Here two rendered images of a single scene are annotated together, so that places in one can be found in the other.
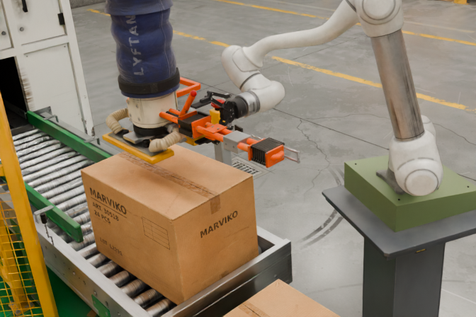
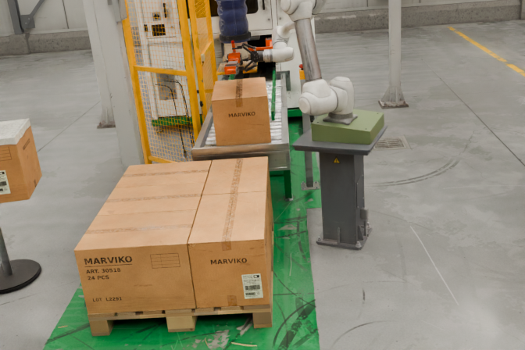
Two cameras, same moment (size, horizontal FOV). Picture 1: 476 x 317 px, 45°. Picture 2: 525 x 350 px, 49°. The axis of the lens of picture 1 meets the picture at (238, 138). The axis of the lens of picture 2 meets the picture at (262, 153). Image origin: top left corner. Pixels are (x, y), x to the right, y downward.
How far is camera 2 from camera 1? 2.87 m
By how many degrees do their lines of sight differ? 40
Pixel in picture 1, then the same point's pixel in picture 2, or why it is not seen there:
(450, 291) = (414, 230)
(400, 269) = (323, 169)
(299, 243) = (368, 183)
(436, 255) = (348, 169)
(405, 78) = (305, 45)
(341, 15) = not seen: hidden behind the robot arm
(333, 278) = not seen: hidden behind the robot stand
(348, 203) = not seen: hidden behind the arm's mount
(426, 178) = (304, 102)
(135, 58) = (222, 23)
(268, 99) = (277, 55)
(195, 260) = (224, 128)
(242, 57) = (276, 31)
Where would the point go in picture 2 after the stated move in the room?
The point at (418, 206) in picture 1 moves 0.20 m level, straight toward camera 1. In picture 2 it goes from (325, 128) to (298, 135)
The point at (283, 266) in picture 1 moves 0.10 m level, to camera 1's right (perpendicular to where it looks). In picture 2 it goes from (282, 156) to (293, 158)
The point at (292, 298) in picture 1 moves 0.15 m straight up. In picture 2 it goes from (260, 162) to (258, 142)
